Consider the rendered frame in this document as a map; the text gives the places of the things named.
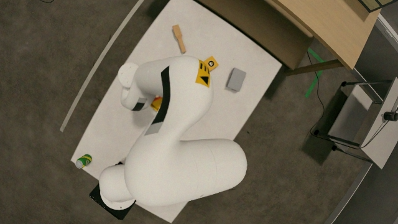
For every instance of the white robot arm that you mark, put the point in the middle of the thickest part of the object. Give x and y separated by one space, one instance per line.
161 170

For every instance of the grey plastic case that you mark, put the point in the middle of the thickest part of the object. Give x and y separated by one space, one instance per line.
236 79

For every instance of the tan wooden brush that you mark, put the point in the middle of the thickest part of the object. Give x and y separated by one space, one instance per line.
178 35

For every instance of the yellow square tray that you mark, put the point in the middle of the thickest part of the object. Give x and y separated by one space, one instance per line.
156 104

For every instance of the green and yellow drink can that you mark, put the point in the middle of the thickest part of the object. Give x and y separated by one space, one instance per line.
83 161

